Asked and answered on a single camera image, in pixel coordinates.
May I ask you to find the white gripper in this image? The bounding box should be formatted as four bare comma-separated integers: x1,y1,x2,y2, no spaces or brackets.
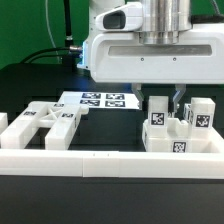
89,1,224,117

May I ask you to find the white chair seat part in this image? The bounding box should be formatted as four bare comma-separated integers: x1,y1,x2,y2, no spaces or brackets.
142,118,224,153

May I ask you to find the white chair back part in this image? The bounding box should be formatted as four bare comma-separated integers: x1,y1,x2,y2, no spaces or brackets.
0,101,89,150

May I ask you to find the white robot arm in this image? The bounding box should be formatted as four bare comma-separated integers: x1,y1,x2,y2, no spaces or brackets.
78,0,224,108

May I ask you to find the white marker sheet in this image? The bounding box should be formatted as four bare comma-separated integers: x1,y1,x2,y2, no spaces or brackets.
58,91,139,110

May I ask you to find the white U-shaped fence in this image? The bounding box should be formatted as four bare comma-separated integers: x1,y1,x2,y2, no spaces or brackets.
0,147,224,179

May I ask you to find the white block at left edge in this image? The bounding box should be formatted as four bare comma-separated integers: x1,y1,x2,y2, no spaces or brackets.
0,112,8,134

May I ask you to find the black vertical cable post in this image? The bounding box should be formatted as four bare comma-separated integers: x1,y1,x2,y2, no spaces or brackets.
63,0,73,67

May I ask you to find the black thick cable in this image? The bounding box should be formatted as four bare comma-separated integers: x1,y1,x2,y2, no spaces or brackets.
20,45,84,64

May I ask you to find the thin grey cable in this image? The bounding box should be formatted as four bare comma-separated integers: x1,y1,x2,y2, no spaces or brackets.
45,0,63,64

